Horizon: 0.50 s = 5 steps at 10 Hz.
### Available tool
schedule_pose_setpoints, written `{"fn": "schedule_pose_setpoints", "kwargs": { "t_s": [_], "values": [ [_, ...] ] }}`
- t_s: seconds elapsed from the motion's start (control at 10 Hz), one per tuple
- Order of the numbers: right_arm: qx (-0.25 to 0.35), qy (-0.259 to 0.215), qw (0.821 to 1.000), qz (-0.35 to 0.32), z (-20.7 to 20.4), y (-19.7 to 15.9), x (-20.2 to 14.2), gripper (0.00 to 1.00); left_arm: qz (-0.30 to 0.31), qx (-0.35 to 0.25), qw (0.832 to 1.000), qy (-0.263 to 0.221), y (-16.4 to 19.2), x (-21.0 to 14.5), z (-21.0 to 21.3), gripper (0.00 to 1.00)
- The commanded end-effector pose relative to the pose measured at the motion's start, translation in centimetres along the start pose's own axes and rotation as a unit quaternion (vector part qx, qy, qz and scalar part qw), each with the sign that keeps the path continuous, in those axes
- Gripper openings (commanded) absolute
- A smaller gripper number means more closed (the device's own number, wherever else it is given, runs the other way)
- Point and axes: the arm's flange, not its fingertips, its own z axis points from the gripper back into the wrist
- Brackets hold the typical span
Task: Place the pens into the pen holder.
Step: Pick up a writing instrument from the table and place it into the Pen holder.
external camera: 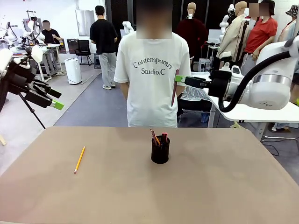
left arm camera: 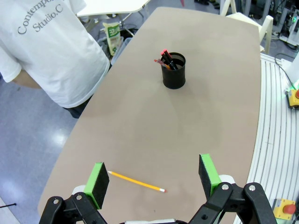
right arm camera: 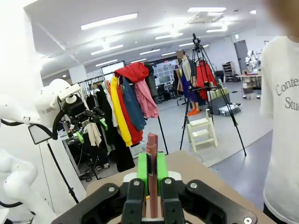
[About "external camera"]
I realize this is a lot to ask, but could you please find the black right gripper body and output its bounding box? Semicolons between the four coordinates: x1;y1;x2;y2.
206;70;232;96

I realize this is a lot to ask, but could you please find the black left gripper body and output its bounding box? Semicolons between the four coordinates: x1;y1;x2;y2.
0;61;37;103

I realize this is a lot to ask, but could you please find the long yellow pencil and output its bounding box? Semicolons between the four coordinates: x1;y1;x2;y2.
74;146;86;174

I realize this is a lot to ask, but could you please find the black mesh pen holder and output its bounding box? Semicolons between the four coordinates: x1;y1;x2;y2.
151;135;171;164

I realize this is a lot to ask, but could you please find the clear plastic bag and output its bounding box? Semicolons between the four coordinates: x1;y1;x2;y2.
181;86;212;102

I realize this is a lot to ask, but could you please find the black tripod leg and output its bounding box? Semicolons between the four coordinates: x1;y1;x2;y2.
18;93;46;129

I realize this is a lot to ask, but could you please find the white computer case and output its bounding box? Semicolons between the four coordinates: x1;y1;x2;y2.
198;58;211;72

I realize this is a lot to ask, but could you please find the white air purifier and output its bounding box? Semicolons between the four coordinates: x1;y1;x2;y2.
64;58;82;84

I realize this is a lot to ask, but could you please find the grey workshop table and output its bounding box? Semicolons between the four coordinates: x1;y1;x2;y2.
42;44;64;79

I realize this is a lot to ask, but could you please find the person in white t-shirt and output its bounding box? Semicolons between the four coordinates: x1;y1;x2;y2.
114;0;192;128

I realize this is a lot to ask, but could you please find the mannequin with beige jacket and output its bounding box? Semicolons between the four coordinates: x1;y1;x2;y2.
216;1;249;70

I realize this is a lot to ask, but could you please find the mannequin with dark red garment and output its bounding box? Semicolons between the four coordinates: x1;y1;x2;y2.
176;2;208;70

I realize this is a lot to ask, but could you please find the black office chair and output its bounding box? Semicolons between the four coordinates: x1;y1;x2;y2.
74;40;93;65

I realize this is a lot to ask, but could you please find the seated man black shirt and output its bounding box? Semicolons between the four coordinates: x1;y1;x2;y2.
41;20;63;45

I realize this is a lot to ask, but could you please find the black plastic stool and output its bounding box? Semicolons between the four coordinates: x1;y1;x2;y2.
93;53;101;70

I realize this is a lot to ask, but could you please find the walking man black shirt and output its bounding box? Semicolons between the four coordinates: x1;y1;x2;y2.
90;6;119;91

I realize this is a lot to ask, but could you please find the person with bucket hat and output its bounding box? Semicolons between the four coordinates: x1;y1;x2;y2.
277;5;299;42

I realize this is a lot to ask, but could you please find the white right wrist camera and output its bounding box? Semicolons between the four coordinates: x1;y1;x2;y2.
221;62;241;79

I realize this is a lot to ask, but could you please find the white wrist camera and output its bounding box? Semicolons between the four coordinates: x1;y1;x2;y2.
14;45;44;68
221;62;241;79

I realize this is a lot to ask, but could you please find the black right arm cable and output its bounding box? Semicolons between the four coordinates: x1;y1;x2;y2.
218;51;292;113

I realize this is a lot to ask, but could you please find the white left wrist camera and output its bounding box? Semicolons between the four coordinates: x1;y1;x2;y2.
14;45;44;68

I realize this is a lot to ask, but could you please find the white robot with black cables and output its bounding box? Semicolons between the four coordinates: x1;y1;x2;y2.
23;10;46;46

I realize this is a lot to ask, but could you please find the grey metal wall panel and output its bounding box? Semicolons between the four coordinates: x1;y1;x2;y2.
75;9;95;37

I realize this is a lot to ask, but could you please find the black floor cable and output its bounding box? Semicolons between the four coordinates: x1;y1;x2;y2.
263;142;280;156

